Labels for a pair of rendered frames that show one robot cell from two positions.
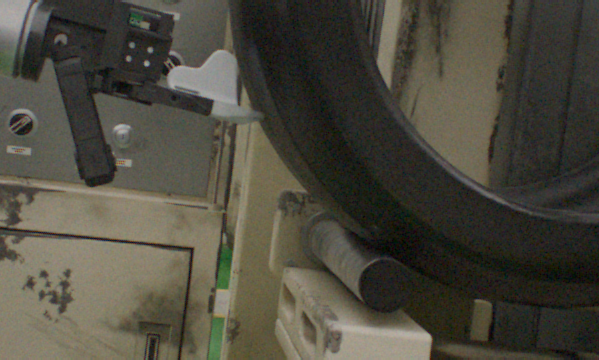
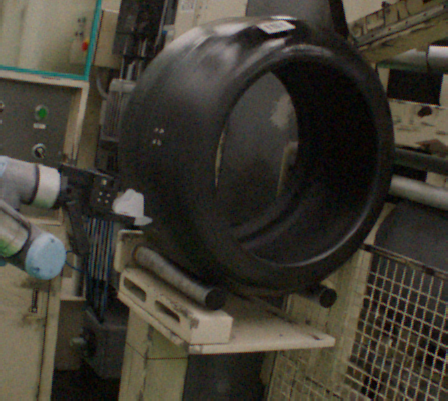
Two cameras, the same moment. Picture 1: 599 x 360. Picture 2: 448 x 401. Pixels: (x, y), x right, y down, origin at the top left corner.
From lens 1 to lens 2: 0.62 m
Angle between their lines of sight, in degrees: 25
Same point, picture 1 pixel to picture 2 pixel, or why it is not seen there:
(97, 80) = (86, 211)
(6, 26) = (51, 189)
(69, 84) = (73, 212)
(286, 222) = (124, 247)
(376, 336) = (212, 320)
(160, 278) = not seen: hidden behind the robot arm
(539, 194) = (241, 233)
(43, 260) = not seen: outside the picture
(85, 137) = (79, 236)
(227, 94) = (139, 213)
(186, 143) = not seen: hidden behind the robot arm
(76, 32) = (75, 187)
